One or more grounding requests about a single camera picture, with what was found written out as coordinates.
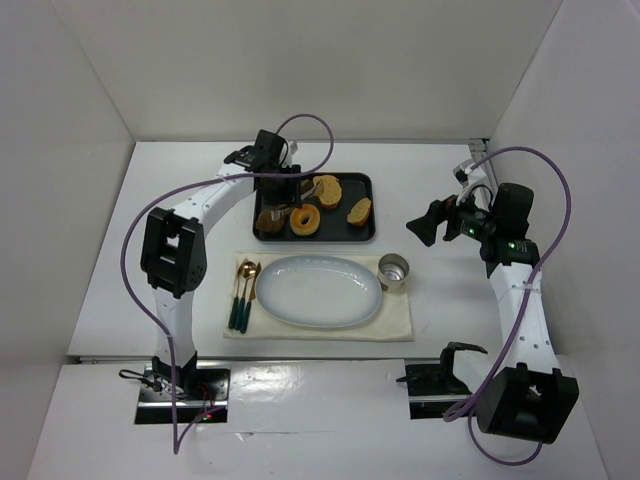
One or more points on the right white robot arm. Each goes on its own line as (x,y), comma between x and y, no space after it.
(522,394)

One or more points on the black rectangular tray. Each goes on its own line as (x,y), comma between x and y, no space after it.
(333,223)

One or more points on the oval bread slice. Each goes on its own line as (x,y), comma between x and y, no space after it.
(328,191)

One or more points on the small baguette piece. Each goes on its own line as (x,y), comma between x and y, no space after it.
(360,212)

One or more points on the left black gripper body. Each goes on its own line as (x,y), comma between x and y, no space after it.
(278,200)

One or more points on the glazed ring donut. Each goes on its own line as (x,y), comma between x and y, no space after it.
(305,220)

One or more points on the gold knife green handle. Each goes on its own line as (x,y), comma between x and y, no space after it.
(247,310)

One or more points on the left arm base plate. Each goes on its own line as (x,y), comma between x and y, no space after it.
(207,395)

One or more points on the metal corner bracket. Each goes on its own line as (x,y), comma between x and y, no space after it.
(478,147)

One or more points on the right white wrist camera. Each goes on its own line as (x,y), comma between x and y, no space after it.
(469,176)

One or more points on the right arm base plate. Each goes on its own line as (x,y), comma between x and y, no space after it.
(430,392)

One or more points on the light blue oval plate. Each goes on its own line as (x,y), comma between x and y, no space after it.
(319,291)

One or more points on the small metal cup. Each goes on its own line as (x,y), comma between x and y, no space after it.
(393,271)

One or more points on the gold spoon green handle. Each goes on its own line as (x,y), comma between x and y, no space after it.
(239,289)

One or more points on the dark brown bread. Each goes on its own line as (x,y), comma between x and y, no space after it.
(265,225)

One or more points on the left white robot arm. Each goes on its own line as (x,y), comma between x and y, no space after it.
(173,256)

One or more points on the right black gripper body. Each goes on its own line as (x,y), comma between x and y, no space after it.
(449,218)

